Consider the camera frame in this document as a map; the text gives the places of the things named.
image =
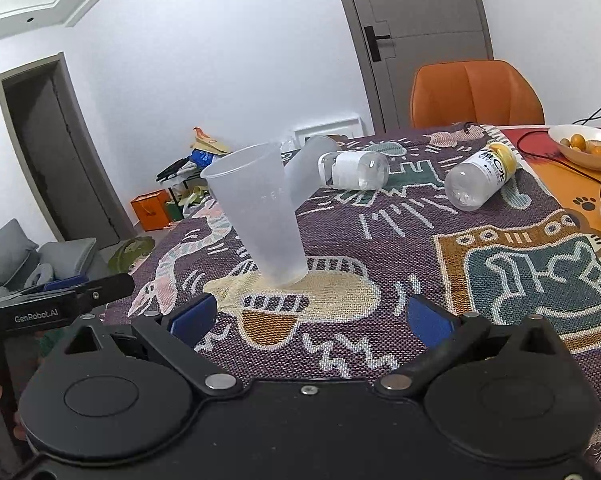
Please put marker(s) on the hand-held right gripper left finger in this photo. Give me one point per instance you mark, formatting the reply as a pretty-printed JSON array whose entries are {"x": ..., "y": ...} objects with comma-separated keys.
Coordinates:
[{"x": 196, "y": 319}]

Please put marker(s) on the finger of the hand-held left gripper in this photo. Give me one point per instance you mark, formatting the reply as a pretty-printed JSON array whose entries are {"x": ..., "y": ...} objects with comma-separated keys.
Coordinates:
[
  {"x": 113, "y": 285},
  {"x": 65, "y": 284}
]

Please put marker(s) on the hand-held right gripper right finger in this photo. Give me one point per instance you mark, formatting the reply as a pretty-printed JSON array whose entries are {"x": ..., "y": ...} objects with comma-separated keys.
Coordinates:
[{"x": 427, "y": 321}]

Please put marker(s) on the tall translucent plastic cup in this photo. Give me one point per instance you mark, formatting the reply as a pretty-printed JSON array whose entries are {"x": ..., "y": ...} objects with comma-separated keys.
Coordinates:
[{"x": 260, "y": 210}]

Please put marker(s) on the green cushion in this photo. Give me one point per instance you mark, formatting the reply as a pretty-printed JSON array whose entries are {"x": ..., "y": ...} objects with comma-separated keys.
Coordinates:
[{"x": 130, "y": 255}]

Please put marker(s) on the grey sofa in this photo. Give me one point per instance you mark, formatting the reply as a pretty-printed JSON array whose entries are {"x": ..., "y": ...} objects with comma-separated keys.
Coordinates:
[{"x": 10, "y": 255}]

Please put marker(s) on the purple printed woven blanket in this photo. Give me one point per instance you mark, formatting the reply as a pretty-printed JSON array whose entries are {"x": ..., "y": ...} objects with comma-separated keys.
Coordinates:
[{"x": 380, "y": 255}]

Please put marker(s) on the orange box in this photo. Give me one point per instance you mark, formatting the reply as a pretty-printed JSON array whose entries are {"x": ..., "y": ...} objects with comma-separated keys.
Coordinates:
[{"x": 151, "y": 211}]

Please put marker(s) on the dark brown door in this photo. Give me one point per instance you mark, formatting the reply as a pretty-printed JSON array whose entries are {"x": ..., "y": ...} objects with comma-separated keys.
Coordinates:
[{"x": 55, "y": 150}]

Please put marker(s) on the clear bottle with yellow cap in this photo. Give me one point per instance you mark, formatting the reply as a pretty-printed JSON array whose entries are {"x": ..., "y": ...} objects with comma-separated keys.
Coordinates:
[{"x": 475, "y": 180}]

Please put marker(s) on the blue bag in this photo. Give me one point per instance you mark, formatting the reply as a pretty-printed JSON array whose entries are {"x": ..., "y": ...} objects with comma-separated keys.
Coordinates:
[{"x": 201, "y": 157}]

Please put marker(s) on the clear bottle with white label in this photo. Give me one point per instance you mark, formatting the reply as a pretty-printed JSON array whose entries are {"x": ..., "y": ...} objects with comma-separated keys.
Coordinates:
[{"x": 353, "y": 170}]

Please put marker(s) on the yellow and orange toy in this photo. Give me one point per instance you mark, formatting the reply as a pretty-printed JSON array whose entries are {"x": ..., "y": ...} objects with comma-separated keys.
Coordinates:
[{"x": 208, "y": 140}]

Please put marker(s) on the white bowl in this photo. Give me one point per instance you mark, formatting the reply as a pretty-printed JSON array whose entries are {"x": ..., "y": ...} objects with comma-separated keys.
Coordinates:
[{"x": 575, "y": 155}]

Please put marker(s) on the orange chair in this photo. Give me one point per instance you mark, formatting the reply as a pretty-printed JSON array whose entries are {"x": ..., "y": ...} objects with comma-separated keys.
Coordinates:
[{"x": 473, "y": 95}]

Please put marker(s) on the grey door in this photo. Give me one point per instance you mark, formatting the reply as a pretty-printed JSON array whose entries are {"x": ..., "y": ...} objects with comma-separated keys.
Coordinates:
[{"x": 425, "y": 5}]

